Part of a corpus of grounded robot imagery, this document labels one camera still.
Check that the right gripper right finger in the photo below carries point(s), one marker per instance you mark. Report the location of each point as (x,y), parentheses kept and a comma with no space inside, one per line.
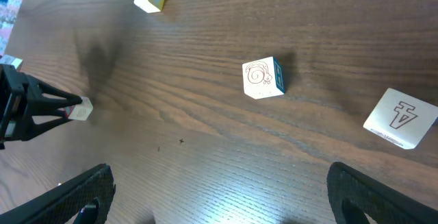
(355,198)

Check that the snail picture block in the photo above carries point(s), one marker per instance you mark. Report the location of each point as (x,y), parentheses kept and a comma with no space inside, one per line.
(263,78)

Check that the cream picture block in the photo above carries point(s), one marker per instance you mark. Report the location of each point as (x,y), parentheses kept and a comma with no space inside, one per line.
(401,119)

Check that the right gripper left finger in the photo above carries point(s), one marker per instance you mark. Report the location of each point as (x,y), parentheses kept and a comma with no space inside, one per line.
(86,198)

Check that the red letter I block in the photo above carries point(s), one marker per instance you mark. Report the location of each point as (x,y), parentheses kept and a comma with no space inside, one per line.
(80,112)

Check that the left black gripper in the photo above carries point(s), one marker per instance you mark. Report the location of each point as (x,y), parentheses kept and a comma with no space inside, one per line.
(17,91)

